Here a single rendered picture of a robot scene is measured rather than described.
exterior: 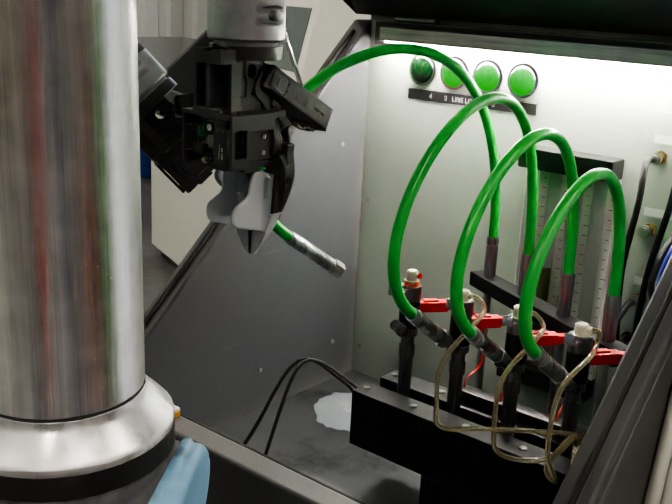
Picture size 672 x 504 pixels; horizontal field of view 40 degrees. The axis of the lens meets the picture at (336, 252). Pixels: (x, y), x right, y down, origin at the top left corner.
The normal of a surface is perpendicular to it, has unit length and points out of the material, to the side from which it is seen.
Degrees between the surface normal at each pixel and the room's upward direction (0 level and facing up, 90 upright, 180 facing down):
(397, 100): 90
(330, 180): 90
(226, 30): 91
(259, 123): 90
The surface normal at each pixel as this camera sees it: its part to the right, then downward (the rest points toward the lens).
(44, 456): 0.14, -0.44
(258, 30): 0.40, 0.28
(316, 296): 0.76, 0.22
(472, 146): -0.65, 0.18
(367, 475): 0.05, -0.96
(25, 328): -0.04, 0.31
